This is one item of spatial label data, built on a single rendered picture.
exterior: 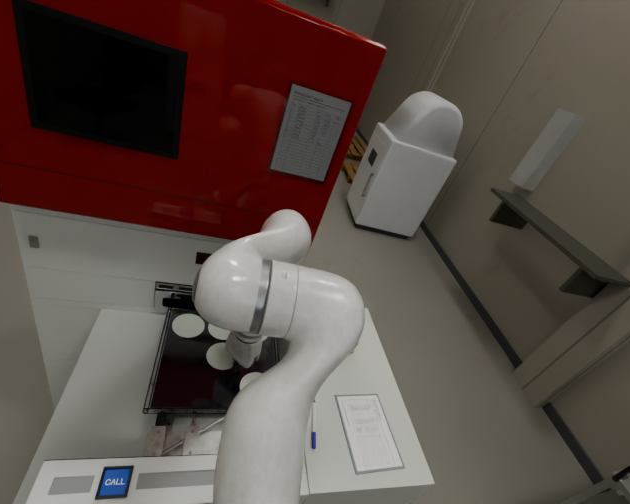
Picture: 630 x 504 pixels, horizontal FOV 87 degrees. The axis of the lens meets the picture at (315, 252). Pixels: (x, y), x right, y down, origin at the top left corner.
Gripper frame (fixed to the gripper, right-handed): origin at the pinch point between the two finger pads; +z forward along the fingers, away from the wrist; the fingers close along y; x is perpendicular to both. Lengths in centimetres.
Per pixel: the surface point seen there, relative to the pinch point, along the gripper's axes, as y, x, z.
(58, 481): -1.7, -46.1, -3.0
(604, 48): 26, 337, -145
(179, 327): -23.3, -3.8, 2.4
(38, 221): -60, -25, -22
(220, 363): -4.8, -2.4, 2.4
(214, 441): 11.3, -17.4, 4.5
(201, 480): 17.6, -27.4, -3.1
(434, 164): -47, 324, -8
